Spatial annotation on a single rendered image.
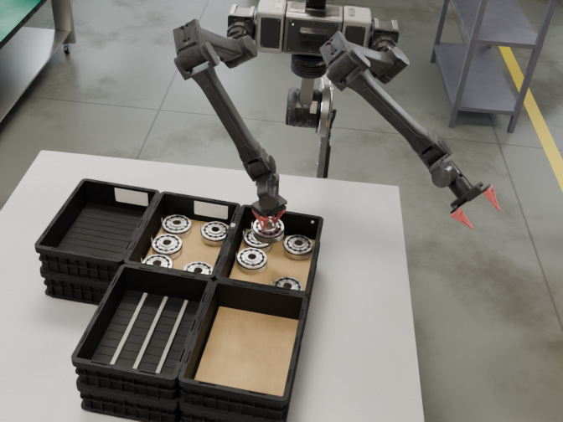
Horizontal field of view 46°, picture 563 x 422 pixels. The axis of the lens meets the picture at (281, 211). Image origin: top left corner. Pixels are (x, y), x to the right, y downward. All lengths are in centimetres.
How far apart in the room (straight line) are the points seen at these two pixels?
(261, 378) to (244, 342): 14
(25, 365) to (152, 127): 267
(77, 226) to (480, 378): 189
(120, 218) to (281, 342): 81
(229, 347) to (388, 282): 73
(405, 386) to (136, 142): 281
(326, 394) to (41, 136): 304
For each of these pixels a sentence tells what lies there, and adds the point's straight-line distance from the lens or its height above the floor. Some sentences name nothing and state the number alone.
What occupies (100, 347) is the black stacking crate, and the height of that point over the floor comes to 83.
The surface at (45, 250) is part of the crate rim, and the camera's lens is 226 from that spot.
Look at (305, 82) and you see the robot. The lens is 247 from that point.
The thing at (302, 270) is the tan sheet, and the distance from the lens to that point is 229.
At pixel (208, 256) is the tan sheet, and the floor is 83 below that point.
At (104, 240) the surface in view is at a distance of 241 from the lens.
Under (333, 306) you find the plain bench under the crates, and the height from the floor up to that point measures 70.
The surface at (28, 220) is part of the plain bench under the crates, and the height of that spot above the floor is 70.
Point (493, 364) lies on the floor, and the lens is 331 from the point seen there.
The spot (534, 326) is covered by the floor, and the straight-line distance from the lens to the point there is 357.
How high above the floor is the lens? 239
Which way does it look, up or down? 38 degrees down
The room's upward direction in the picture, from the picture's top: 5 degrees clockwise
